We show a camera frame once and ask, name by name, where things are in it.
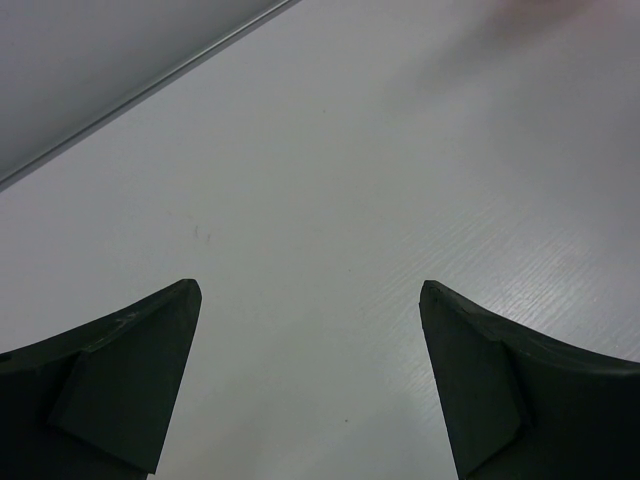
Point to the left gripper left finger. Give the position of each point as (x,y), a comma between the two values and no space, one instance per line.
(95,402)

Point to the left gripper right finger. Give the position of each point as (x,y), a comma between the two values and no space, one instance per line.
(519,404)

